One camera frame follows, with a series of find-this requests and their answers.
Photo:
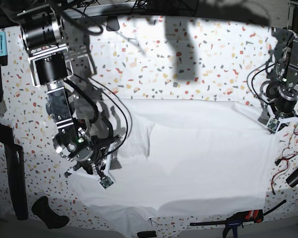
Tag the small black rectangular device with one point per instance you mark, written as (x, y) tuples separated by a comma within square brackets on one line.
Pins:
[(147, 234)]

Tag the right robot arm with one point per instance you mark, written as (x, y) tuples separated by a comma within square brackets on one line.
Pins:
[(85, 134)]

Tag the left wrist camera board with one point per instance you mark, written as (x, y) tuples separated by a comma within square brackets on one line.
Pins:
[(273, 125)]

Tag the white T-shirt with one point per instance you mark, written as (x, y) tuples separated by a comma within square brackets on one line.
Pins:
[(183, 158)]

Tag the terrazzo patterned table cloth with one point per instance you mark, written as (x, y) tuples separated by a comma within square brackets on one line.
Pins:
[(147, 58)]

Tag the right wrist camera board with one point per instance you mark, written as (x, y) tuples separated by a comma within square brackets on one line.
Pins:
[(106, 182)]

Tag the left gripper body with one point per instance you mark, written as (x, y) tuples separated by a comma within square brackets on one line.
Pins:
[(284, 119)]

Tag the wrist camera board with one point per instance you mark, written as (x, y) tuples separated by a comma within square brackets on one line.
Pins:
[(273, 125), (106, 182)]

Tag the black clip at table edge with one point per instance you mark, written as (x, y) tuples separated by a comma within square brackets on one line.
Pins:
[(112, 23)]

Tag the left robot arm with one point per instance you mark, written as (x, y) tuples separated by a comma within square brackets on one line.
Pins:
[(280, 91)]

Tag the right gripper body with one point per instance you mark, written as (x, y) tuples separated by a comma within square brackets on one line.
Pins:
[(94, 155)]

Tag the light blue highlighter pen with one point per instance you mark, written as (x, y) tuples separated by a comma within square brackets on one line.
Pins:
[(3, 49)]

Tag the black and orange bar clamp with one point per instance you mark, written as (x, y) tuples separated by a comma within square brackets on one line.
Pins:
[(238, 219)]

